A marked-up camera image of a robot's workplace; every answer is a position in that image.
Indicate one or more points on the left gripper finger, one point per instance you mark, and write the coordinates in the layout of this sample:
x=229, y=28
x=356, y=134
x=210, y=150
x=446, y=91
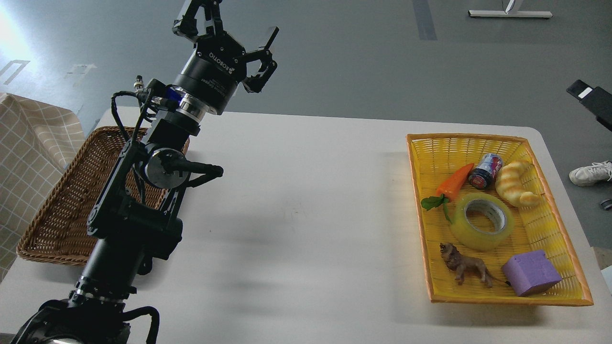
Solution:
x=256, y=82
x=186, y=23

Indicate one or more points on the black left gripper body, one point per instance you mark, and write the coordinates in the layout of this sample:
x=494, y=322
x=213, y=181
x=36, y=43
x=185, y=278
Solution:
x=213, y=71

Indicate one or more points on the yellow tape roll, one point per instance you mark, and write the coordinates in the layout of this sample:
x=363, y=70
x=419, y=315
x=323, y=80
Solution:
x=481, y=222

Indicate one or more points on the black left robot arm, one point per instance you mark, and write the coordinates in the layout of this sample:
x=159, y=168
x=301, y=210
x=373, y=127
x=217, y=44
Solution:
x=135, y=217

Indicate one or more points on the beige checkered cloth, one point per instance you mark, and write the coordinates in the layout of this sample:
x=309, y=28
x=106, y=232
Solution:
x=37, y=142

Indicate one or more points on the orange toy carrot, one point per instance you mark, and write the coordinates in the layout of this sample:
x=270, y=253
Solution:
x=447, y=191

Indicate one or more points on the white stand base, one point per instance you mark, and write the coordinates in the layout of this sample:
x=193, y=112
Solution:
x=511, y=10

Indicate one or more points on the brown wicker basket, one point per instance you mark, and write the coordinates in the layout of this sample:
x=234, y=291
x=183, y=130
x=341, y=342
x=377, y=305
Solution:
x=58, y=233

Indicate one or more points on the small soda can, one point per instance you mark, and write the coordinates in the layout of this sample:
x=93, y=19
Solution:
x=486, y=171

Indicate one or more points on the brown toy lion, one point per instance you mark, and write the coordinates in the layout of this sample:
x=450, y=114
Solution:
x=459, y=263

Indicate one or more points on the toy croissant bread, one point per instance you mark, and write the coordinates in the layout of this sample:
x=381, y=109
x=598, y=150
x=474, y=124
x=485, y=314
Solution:
x=510, y=188

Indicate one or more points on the purple foam block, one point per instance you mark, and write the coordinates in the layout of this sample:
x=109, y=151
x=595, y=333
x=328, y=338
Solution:
x=531, y=273

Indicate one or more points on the black device on floor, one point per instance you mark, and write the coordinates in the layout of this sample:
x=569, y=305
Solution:
x=596, y=99

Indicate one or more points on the white sneaker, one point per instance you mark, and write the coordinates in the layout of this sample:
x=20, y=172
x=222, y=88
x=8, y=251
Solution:
x=597, y=172

